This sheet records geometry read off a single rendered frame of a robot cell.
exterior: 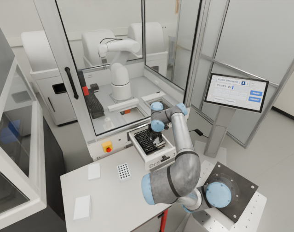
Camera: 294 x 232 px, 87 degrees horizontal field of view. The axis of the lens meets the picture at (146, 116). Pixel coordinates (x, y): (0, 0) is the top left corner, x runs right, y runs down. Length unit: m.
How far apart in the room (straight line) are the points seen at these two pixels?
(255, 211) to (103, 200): 0.98
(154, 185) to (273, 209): 1.90
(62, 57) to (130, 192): 0.93
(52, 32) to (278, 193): 2.60
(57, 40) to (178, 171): 0.79
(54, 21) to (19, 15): 3.23
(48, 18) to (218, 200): 1.18
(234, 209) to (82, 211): 0.92
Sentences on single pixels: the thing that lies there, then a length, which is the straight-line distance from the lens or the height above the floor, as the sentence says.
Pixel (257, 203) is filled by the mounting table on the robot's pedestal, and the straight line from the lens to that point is 1.38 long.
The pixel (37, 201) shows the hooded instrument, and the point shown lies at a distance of 1.21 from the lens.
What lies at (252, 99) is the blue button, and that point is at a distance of 1.79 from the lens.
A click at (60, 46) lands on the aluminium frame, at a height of 1.65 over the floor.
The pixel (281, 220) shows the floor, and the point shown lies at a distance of 2.38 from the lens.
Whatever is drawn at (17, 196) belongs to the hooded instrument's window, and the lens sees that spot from 1.15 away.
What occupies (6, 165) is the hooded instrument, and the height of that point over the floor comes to 1.23.
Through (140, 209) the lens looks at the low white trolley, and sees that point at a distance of 1.16.
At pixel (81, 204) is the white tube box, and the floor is 0.81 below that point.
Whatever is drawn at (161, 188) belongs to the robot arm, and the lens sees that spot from 0.61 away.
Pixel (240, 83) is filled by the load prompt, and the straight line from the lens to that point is 1.80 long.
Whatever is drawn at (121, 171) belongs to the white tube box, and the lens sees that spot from 1.25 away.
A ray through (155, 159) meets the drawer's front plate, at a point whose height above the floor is 0.91.
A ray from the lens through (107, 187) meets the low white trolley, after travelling 1.25.
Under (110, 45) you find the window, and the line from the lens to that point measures 0.99.
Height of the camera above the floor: 1.85
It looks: 38 degrees down
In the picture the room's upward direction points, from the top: 1 degrees counter-clockwise
